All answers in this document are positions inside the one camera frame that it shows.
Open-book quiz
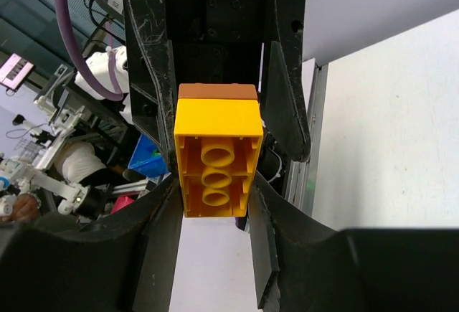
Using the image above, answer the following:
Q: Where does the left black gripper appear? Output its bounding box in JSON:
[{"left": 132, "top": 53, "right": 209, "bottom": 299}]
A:
[{"left": 123, "top": 0, "right": 306, "bottom": 169}]

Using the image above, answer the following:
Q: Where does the blue plastic bin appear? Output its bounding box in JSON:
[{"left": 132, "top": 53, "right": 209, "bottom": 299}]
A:
[{"left": 128, "top": 135, "right": 169, "bottom": 178}]

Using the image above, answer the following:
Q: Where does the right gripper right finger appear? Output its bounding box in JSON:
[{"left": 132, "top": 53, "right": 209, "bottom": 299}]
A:
[{"left": 248, "top": 176, "right": 458, "bottom": 311}]

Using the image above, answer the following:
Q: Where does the background monitor screen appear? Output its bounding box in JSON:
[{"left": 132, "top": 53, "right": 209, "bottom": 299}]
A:
[{"left": 1, "top": 53, "right": 35, "bottom": 92}]

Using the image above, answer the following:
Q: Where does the background lab equipment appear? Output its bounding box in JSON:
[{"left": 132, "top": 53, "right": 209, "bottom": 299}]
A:
[{"left": 0, "top": 64, "right": 151, "bottom": 225}]

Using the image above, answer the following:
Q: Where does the aluminium rail frame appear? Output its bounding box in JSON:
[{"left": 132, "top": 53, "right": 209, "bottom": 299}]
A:
[{"left": 283, "top": 58, "right": 328, "bottom": 217}]

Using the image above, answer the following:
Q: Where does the yellow orange teal lego stack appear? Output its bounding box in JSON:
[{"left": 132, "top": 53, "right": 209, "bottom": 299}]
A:
[{"left": 174, "top": 83, "right": 263, "bottom": 218}]

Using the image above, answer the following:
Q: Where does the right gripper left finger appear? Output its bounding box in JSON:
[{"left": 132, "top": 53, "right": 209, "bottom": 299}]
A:
[{"left": 1, "top": 175, "right": 183, "bottom": 311}]

